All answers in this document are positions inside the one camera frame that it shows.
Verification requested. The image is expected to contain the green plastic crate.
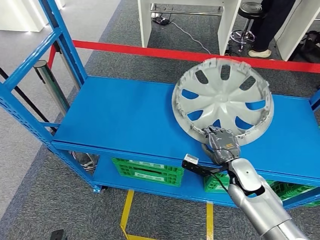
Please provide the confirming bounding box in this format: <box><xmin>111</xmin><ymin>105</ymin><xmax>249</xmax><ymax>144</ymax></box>
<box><xmin>203</xmin><ymin>172</ymin><xmax>275</xmax><ymax>194</ymax></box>
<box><xmin>269</xmin><ymin>180</ymin><xmax>320</xmax><ymax>209</ymax></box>
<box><xmin>112</xmin><ymin>157</ymin><xmax>185</xmax><ymax>188</ymax></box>

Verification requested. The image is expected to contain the yellow floor tape strip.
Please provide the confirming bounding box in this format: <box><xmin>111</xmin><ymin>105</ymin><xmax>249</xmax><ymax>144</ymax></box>
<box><xmin>119</xmin><ymin>189</ymin><xmax>155</xmax><ymax>240</ymax></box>
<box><xmin>206</xmin><ymin>202</ymin><xmax>215</xmax><ymax>240</ymax></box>

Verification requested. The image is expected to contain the white floor cable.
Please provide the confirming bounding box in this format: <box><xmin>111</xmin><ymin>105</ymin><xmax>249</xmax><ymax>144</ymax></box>
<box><xmin>170</xmin><ymin>21</ymin><xmax>212</xmax><ymax>56</ymax></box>

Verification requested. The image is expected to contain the black robot foot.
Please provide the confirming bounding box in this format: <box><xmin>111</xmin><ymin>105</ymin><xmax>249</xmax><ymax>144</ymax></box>
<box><xmin>50</xmin><ymin>229</ymin><xmax>68</xmax><ymax>240</ymax></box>

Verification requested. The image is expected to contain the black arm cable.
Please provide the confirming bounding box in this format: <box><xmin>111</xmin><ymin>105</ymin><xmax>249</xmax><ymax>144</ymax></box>
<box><xmin>210</xmin><ymin>170</ymin><xmax>229</xmax><ymax>195</ymax></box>

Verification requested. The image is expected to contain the black barrier belt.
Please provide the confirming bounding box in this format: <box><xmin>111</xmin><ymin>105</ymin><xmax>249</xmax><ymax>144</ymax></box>
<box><xmin>0</xmin><ymin>66</ymin><xmax>57</xmax><ymax>134</ymax></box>

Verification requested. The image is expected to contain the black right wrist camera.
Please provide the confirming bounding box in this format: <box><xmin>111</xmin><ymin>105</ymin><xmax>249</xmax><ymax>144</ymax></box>
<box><xmin>181</xmin><ymin>153</ymin><xmax>229</xmax><ymax>176</ymax></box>

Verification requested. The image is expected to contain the blue metal shelf rack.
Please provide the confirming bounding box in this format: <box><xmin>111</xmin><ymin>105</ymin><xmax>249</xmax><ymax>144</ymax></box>
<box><xmin>0</xmin><ymin>0</ymin><xmax>320</xmax><ymax>211</ymax></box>

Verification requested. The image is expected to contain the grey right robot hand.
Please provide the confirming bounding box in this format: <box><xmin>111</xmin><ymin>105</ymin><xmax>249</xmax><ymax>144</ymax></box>
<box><xmin>201</xmin><ymin>125</ymin><xmax>242</xmax><ymax>167</ymax></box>

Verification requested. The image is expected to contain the white desk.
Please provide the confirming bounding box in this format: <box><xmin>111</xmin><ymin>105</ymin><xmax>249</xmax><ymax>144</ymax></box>
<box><xmin>137</xmin><ymin>0</ymin><xmax>242</xmax><ymax>56</ymax></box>
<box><xmin>273</xmin><ymin>0</ymin><xmax>320</xmax><ymax>62</ymax></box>

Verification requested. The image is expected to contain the chrome stanchion post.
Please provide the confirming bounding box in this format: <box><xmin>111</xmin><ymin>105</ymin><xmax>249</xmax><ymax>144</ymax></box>
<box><xmin>54</xmin><ymin>41</ymin><xmax>82</xmax><ymax>91</ymax></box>
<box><xmin>32</xmin><ymin>59</ymin><xmax>100</xmax><ymax>172</ymax></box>

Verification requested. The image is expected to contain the black round stool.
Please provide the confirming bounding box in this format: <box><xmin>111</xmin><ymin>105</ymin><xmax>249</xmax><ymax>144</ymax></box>
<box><xmin>229</xmin><ymin>1</ymin><xmax>266</xmax><ymax>53</ymax></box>

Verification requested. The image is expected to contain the black bag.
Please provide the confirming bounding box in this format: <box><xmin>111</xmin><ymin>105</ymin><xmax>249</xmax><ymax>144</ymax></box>
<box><xmin>300</xmin><ymin>30</ymin><xmax>320</xmax><ymax>64</ymax></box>

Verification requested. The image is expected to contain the red barrier belt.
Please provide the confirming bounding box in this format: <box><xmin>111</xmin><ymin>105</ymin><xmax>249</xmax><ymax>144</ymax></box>
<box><xmin>47</xmin><ymin>39</ymin><xmax>320</xmax><ymax>74</ymax></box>

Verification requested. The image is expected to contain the person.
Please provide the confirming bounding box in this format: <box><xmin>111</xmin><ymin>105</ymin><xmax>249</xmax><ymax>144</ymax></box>
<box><xmin>248</xmin><ymin>0</ymin><xmax>297</xmax><ymax>59</ymax></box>

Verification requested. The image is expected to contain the silver plastic hubcap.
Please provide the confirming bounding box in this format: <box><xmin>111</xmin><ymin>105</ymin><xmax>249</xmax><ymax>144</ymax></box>
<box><xmin>171</xmin><ymin>57</ymin><xmax>275</xmax><ymax>147</ymax></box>

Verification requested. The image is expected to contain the black router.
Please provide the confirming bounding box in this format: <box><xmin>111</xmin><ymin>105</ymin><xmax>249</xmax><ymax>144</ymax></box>
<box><xmin>152</xmin><ymin>15</ymin><xmax>173</xmax><ymax>26</ymax></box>

